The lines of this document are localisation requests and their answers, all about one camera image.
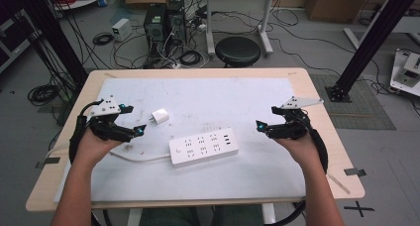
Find thin wooden stick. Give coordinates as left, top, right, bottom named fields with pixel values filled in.
left=326, top=172, right=352, bottom=195

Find white charger plug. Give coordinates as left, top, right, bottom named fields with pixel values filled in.
left=150, top=108, right=170, bottom=126

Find black computer tower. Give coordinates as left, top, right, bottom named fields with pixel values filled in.
left=165, top=0, right=188, bottom=46
left=143, top=3, right=168, bottom=54

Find person's legs in green pants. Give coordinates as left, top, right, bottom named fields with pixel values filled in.
left=138, top=203, right=265, bottom=226

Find grey tape piece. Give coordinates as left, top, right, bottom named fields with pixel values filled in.
left=343, top=168, right=368, bottom=177
left=35, top=157, right=61, bottom=170

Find white device on floor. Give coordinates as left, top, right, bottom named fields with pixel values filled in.
left=388, top=48, right=420, bottom=98

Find large cardboard box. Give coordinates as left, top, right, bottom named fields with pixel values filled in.
left=304, top=0, right=371, bottom=25

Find black coiled cable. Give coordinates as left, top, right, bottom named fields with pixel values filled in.
left=179, top=50, right=203, bottom=67
left=91, top=32, right=115, bottom=47
left=27, top=83, right=61, bottom=107

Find white table mat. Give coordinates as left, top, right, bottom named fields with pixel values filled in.
left=53, top=76, right=307, bottom=204

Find black metal stand post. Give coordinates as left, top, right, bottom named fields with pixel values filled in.
left=324, top=0, right=420, bottom=103
left=9, top=0, right=89, bottom=88

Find grey floor mat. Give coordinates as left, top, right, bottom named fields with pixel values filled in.
left=309, top=73, right=397, bottom=132

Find white power supply box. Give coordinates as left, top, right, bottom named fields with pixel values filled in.
left=111, top=18, right=134, bottom=43

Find person's right hand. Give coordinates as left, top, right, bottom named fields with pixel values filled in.
left=274, top=133, right=323, bottom=171

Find white power strip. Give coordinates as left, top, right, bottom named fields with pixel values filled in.
left=168, top=127, right=241, bottom=169

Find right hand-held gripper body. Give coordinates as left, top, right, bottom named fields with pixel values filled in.
left=279, top=96, right=324, bottom=141

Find person's left hand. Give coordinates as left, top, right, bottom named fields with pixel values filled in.
left=72, top=130, right=124, bottom=170

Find black round stool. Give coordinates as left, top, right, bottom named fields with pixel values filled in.
left=214, top=36, right=263, bottom=68

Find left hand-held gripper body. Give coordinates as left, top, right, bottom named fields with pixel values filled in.
left=88, top=95, right=123, bottom=142

